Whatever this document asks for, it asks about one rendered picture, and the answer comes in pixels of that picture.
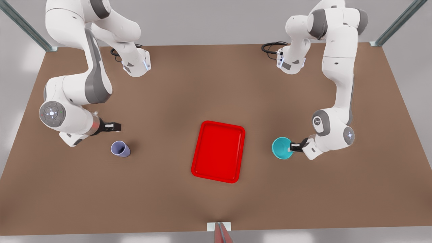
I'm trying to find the red tray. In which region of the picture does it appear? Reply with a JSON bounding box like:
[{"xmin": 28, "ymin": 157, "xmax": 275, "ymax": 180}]
[{"xmin": 191, "ymin": 120, "xmax": 246, "ymax": 184}]

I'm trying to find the black cable loop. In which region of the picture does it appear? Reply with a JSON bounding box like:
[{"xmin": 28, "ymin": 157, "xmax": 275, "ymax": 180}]
[
  {"xmin": 110, "ymin": 44, "xmax": 143, "ymax": 62},
  {"xmin": 261, "ymin": 42, "xmax": 289, "ymax": 60}
]

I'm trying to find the silver frame post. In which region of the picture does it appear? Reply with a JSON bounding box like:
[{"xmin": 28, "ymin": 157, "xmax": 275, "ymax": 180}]
[
  {"xmin": 207, "ymin": 222, "xmax": 234, "ymax": 243},
  {"xmin": 370, "ymin": 0, "xmax": 428, "ymax": 47},
  {"xmin": 0, "ymin": 0, "xmax": 58, "ymax": 52}
]

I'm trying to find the teal bowl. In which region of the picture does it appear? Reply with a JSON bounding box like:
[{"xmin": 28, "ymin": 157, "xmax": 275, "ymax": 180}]
[{"xmin": 272, "ymin": 137, "xmax": 294, "ymax": 160}]

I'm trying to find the lavender cup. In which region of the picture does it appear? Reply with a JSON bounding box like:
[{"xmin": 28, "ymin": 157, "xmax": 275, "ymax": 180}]
[{"xmin": 111, "ymin": 141, "xmax": 131, "ymax": 158}]

